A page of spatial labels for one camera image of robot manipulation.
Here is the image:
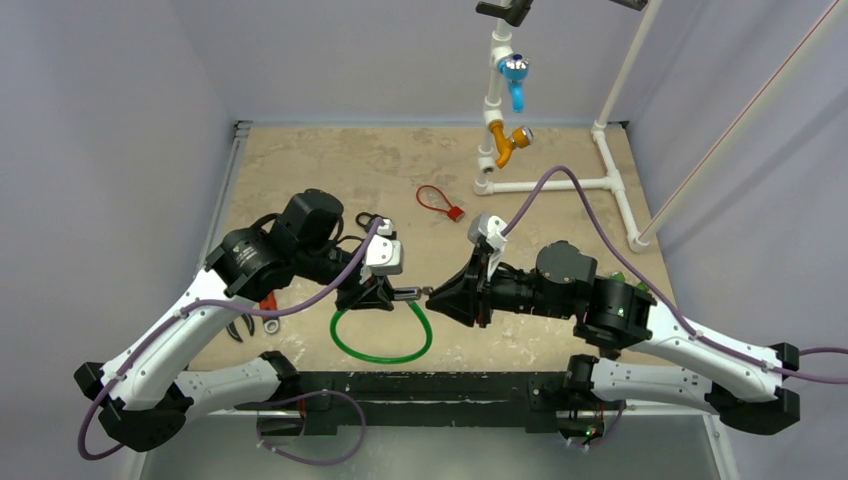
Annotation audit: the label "green cable lock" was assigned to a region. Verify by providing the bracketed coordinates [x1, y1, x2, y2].
[329, 300, 435, 366]

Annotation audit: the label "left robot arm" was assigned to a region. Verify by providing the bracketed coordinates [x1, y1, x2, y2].
[74, 189, 403, 452]

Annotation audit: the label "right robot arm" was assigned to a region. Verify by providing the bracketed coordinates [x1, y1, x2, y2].
[425, 241, 801, 435]

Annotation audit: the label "black padlock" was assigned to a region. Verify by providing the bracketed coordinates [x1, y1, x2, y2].
[355, 211, 393, 235]

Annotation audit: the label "red adjustable wrench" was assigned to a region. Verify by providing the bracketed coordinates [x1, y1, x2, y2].
[258, 294, 282, 335]

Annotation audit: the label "black pliers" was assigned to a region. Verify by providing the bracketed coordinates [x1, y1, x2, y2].
[226, 311, 256, 344]

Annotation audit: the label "green pipe fitting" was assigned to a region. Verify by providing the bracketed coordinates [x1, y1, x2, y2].
[609, 271, 651, 293]

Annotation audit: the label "orange faucet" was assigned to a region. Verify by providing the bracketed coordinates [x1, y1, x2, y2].
[488, 120, 534, 169]

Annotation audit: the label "blue faucet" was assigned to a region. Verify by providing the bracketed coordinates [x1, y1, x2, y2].
[498, 53, 530, 113]

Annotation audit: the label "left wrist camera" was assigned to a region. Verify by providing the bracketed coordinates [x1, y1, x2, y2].
[359, 216, 404, 284]

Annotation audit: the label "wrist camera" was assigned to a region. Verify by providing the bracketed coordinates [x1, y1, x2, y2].
[359, 216, 404, 284]
[467, 213, 508, 280]

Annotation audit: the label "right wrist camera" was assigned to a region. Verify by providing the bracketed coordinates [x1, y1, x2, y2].
[467, 213, 508, 280]

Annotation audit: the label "red cable lock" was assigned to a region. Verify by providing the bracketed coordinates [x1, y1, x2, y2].
[415, 184, 466, 223]

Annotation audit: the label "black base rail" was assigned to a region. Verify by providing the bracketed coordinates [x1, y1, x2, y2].
[233, 354, 629, 439]

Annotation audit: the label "white PVC pipe frame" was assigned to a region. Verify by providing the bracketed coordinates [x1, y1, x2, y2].
[474, 1, 847, 253]

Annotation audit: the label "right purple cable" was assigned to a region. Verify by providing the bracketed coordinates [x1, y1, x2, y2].
[500, 165, 848, 386]

